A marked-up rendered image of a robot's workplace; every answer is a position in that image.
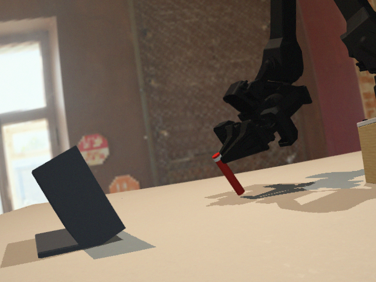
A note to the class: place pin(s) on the red peg with white band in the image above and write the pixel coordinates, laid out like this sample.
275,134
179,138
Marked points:
228,174

